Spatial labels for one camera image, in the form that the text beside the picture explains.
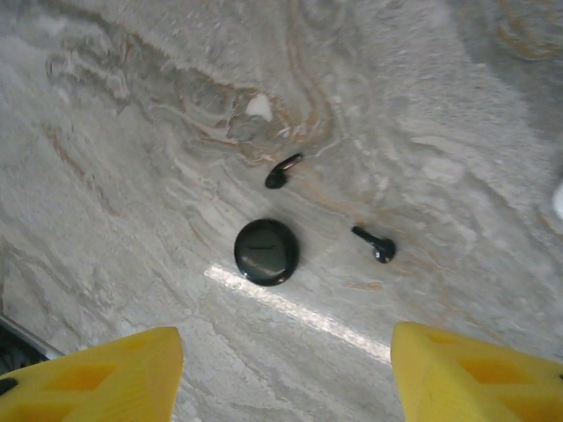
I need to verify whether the black wireless earbud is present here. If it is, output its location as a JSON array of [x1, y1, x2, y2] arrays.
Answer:
[[263, 152, 305, 191], [350, 224, 398, 266]]

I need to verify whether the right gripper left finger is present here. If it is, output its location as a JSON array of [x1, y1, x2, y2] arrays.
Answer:
[[0, 326, 184, 422]]

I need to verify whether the black round charging case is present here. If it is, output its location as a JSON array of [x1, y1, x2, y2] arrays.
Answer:
[[233, 218, 303, 287]]

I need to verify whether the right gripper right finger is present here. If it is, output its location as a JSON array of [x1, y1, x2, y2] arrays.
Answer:
[[391, 321, 563, 422]]

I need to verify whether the white earbud charging case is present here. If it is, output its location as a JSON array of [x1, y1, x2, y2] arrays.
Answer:
[[551, 178, 563, 221]]

